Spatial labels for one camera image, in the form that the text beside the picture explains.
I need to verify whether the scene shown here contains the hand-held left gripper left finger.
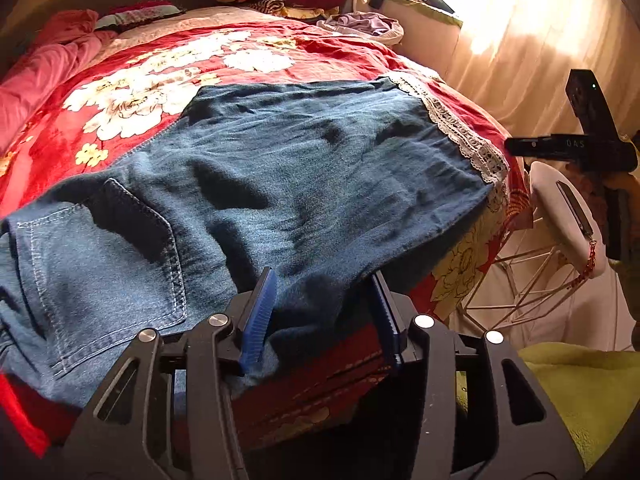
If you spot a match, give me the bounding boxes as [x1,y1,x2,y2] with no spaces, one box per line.
[62,266,278,480]

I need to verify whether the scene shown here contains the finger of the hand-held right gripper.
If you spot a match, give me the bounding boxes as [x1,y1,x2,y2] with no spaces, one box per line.
[504,135,552,159]

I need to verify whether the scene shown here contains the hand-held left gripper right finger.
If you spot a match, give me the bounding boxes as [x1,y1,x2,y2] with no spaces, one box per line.
[367,270,586,480]

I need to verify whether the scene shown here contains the blue denim pants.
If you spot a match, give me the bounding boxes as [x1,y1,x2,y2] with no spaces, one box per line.
[0,77,493,408]

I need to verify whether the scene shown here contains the dark phone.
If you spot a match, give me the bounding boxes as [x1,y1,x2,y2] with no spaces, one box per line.
[556,180,596,242]

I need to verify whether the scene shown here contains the cream curtain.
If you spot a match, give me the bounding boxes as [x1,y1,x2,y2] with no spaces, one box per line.
[442,0,640,138]

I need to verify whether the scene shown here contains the white bedside cabinet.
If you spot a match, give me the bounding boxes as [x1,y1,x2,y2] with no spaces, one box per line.
[379,0,464,80]

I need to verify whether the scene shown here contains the laundry basket with purple clothes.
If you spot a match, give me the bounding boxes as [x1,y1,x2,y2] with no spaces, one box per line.
[316,11,405,47]

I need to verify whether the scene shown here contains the person's green garment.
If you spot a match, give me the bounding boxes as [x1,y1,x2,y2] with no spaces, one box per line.
[517,341,640,472]

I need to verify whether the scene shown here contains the red floral blanket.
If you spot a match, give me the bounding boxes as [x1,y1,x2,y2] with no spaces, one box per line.
[0,19,531,456]

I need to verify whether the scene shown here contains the colourful patterned pillow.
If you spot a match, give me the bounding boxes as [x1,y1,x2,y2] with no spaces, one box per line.
[95,2,187,32]

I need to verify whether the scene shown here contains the pink duvet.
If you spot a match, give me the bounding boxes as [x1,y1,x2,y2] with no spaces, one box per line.
[0,9,118,153]

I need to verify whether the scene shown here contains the white wire-legged chair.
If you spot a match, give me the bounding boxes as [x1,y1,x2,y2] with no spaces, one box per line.
[457,160,610,332]

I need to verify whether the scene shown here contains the red bead strap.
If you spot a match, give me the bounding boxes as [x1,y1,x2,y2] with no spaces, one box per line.
[567,239,599,292]

